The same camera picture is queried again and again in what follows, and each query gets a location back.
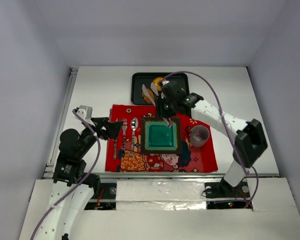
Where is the silver fork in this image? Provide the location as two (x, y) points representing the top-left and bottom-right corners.
(122, 118), (128, 159)

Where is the red patterned placemat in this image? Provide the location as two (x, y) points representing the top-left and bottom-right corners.
(105, 104), (218, 173)

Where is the purple ceramic mug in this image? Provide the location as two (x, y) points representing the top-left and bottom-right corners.
(185, 125), (210, 148)

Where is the brown oval bread roll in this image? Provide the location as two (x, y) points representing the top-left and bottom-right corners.
(142, 88), (155, 105)

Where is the teal square ceramic plate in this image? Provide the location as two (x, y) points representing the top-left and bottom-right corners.
(140, 117), (183, 154)

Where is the silver spoon patterned handle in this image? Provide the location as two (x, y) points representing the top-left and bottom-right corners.
(129, 117), (139, 157)

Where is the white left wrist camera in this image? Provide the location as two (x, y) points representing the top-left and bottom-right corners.
(75, 105), (93, 122)

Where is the aluminium frame rail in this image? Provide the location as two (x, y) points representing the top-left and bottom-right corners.
(42, 66), (79, 179)

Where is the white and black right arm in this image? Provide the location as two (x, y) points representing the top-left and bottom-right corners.
(141, 80), (268, 199)

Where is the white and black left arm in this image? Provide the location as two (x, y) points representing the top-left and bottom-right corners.
(30, 117), (124, 240)

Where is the silver table knife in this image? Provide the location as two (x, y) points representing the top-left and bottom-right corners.
(113, 137), (118, 161)

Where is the black baking tray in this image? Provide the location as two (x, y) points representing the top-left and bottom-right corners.
(131, 72), (190, 106)

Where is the orange glazed donut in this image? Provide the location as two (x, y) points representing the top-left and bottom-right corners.
(152, 77), (164, 92)

